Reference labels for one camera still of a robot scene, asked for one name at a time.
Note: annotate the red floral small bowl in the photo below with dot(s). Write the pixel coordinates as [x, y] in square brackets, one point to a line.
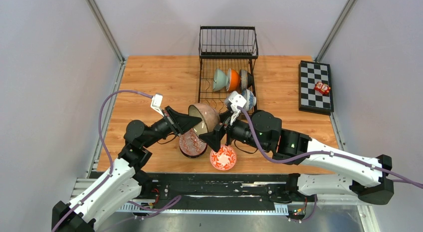
[224, 159]

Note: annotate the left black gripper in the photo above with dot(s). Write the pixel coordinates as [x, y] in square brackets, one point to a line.
[179, 122]

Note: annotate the small red toy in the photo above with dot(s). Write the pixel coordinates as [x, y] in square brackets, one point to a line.
[322, 88]

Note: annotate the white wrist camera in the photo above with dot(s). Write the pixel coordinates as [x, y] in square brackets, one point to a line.
[156, 103]
[234, 102]

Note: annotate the pale green bowl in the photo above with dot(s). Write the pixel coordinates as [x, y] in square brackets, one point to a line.
[220, 80]

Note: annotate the black cream patterned bowl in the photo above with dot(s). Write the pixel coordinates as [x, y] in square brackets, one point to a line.
[245, 80]

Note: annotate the blue floral bowl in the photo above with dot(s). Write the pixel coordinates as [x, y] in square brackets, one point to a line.
[250, 99]

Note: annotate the black white checkerboard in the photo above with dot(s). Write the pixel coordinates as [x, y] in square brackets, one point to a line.
[309, 99]

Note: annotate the brown cream glazed bowl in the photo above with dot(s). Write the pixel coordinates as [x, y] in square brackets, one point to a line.
[208, 115]

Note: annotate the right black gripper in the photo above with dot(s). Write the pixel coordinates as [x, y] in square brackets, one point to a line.
[214, 138]

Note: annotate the red patterned bowl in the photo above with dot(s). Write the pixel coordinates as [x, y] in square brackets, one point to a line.
[190, 145]

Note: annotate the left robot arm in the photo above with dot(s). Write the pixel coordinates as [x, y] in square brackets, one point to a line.
[124, 180]

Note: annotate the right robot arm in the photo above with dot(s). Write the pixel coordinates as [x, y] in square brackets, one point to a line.
[363, 177]

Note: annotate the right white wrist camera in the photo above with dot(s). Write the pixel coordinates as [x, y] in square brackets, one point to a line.
[234, 102]

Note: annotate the black wire dish rack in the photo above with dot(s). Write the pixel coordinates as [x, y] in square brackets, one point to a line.
[224, 47]

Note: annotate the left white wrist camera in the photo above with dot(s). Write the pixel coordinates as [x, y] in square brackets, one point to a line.
[156, 103]

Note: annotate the white orange bowl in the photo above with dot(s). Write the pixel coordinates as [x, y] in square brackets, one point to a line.
[233, 80]

